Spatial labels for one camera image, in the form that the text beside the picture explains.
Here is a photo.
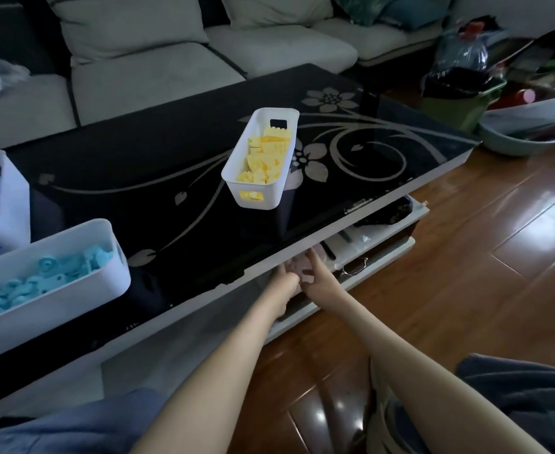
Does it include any metal drawer handle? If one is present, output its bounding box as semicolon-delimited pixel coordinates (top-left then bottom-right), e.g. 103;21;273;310
341;257;369;278

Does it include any black glass coffee table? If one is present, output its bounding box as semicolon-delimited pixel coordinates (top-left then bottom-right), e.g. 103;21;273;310
0;63;482;417

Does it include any red bowl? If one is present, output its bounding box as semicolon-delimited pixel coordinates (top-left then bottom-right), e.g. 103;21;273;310
499;88;536;109

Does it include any person's right shoe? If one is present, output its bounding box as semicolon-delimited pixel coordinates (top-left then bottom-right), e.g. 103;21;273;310
366;356;432;454

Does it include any person's right leg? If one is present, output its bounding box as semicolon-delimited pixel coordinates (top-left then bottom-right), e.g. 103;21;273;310
455;353;555;454

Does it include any person's right forearm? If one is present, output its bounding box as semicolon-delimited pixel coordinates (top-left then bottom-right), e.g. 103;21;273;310
324;297;552;454

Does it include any grey plastic basin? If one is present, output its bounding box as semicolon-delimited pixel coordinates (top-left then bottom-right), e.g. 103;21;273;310
477;95;555;158

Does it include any blue cushion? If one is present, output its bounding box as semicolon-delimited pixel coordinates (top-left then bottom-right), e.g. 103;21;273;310
379;0;451;32

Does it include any person's left forearm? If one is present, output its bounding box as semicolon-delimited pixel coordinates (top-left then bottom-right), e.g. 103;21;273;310
131;297;288;454

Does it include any teal patterned cushion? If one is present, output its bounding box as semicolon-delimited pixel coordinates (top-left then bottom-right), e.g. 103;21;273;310
329;0;404;26

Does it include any beige back cushion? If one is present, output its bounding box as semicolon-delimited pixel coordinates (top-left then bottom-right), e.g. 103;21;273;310
219;0;335;30
44;0;210;67

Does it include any person's left leg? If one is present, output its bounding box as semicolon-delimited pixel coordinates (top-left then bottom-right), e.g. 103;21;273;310
0;387;170;454

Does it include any clear bottle red cap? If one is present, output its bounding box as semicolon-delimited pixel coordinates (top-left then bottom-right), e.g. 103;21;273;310
431;21;491;74

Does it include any person's left hand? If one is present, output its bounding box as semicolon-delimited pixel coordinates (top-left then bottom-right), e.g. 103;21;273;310
260;259;302;320

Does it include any dark back cushion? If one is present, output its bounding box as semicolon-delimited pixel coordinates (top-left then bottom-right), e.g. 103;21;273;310
0;4;70;81

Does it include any person's right hand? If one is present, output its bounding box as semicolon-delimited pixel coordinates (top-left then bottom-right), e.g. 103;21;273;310
301;248;349;308

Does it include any person's leg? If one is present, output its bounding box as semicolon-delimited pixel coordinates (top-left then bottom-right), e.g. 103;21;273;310
0;387;170;454
455;353;555;454

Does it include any lavender plastic bag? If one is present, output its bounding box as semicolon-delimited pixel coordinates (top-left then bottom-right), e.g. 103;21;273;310
284;252;314;282

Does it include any grey sofa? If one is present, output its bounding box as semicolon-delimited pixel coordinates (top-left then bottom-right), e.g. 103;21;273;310
0;0;453;156

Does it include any green trash bin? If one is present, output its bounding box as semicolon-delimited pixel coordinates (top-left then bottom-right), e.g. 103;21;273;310
419;73;508;133

